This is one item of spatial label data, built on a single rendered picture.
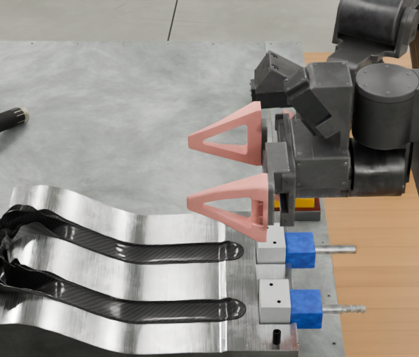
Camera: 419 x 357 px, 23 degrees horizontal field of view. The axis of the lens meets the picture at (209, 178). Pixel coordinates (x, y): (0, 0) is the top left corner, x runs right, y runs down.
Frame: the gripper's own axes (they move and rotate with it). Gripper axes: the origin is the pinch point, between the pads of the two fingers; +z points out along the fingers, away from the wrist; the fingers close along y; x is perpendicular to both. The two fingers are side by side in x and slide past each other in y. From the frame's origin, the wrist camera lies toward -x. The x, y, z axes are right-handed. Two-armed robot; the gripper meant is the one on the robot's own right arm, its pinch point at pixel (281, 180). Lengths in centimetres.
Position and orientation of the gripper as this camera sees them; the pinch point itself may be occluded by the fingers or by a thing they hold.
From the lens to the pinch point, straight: 128.8
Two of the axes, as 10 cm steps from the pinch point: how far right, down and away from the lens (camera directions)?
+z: -5.0, 6.9, 5.2
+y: 0.0, 6.0, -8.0
